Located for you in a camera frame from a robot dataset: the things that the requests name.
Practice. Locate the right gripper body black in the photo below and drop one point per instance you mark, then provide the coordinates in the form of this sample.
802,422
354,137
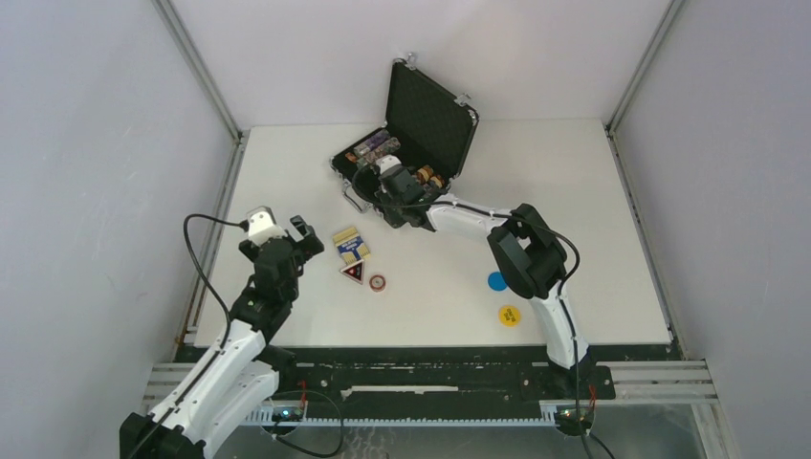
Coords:
398,215

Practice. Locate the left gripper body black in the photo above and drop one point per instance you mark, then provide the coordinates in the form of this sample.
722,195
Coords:
303,249

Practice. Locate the black aluminium poker case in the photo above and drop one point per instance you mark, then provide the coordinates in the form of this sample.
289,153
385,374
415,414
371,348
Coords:
434,126

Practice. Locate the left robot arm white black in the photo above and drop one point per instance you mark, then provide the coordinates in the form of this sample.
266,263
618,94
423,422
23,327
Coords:
241,368

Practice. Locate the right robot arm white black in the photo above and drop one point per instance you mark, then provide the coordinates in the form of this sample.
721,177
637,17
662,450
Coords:
535,261

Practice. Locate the green orange chip row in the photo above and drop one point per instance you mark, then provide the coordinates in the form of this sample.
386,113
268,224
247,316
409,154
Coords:
423,174

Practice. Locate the green chip row inner left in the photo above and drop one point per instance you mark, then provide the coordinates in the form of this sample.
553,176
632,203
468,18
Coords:
388,147

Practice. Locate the playing card deck box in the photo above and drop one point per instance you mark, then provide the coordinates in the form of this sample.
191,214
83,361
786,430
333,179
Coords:
350,246

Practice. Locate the purple chip row far left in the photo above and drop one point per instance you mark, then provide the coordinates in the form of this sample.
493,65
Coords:
366,146

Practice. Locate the red black triangular button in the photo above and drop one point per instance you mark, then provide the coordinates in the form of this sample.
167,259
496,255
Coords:
355,271

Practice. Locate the red white poker chip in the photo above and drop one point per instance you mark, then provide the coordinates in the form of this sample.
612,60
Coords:
377,283

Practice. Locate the blue round button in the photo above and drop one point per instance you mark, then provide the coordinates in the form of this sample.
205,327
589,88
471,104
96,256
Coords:
497,282

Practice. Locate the yellow round button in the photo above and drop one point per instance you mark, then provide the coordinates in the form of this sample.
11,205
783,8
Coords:
509,316

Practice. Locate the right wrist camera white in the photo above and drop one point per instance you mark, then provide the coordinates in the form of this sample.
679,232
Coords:
387,162

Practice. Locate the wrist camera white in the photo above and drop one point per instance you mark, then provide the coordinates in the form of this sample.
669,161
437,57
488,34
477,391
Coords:
262,226
387,162

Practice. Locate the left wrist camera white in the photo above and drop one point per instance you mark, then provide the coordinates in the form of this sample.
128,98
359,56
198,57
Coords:
262,226

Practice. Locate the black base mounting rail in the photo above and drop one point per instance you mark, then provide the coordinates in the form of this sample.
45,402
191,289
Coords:
453,383

